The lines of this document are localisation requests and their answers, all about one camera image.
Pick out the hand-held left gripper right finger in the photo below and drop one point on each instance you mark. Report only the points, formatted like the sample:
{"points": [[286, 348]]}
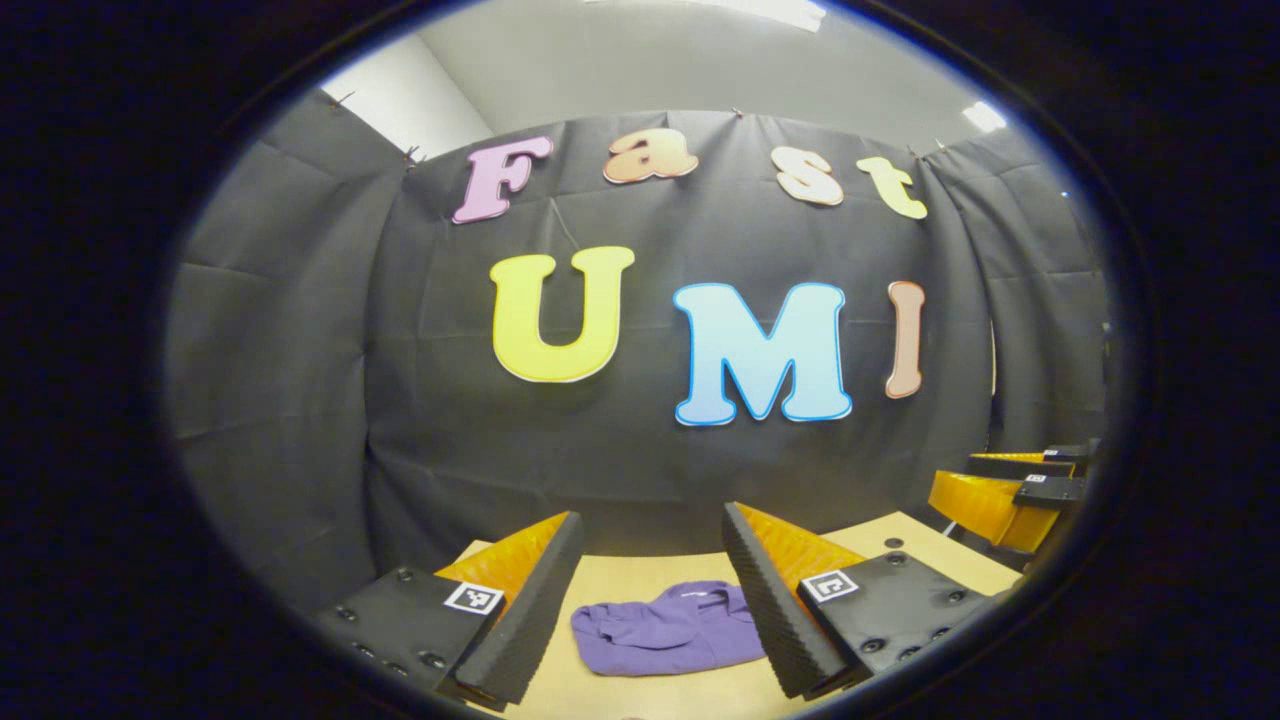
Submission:
{"points": [[770, 615]]}

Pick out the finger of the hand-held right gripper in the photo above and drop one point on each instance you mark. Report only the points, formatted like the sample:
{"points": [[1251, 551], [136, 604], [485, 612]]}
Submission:
{"points": [[975, 505], [1015, 466]]}

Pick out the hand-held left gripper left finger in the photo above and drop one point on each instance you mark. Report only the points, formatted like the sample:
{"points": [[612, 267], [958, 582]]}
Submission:
{"points": [[530, 620]]}

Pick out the purple knit collared shirt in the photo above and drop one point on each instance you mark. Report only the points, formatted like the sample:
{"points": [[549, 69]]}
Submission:
{"points": [[665, 630]]}

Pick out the black backdrop cloth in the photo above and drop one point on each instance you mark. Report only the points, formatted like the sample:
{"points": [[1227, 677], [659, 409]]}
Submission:
{"points": [[430, 400]]}

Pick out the small ceiling light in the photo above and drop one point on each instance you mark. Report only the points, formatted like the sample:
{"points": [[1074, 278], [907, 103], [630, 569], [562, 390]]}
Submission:
{"points": [[985, 116]]}

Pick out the long ceiling light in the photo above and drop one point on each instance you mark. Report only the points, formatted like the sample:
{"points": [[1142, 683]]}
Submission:
{"points": [[750, 10]]}

